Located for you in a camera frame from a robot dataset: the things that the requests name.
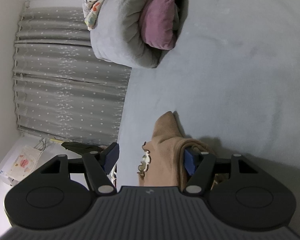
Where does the dark hanging garment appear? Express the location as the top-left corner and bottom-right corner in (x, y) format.
(61, 142), (107, 155)

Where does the grey star curtain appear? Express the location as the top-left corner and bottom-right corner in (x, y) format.
(13, 4), (131, 145)

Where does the tan knit sweater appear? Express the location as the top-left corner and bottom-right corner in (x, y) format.
(138, 111), (214, 190)

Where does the white wall air conditioner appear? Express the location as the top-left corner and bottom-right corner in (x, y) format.
(0, 145), (42, 186)

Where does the pink pillow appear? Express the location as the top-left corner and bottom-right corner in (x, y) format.
(139, 0), (178, 50)

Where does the grey folded duvet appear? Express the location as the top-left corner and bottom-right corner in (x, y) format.
(83, 0), (179, 68)

